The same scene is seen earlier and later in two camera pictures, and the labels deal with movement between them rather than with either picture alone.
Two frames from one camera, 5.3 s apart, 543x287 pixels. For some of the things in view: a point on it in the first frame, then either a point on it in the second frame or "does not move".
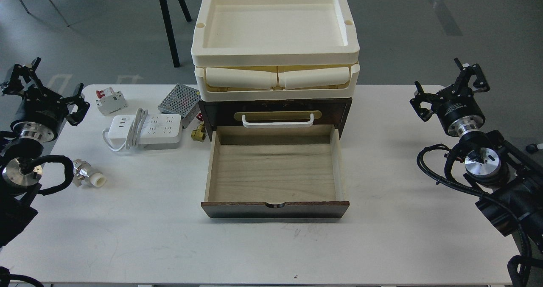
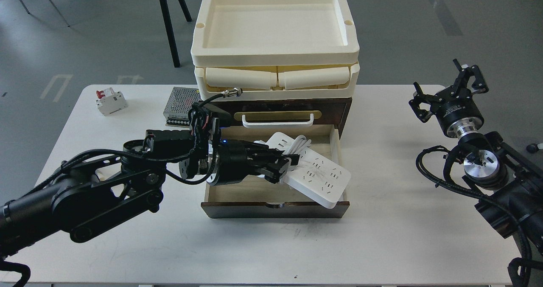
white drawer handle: [280, 125] does not move
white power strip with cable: [144, 131] → [317, 178]
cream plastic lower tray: [258, 83] does not move
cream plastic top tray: [274, 27] does not move
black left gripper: [41, 115] → [234, 162]
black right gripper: [456, 106] does not move
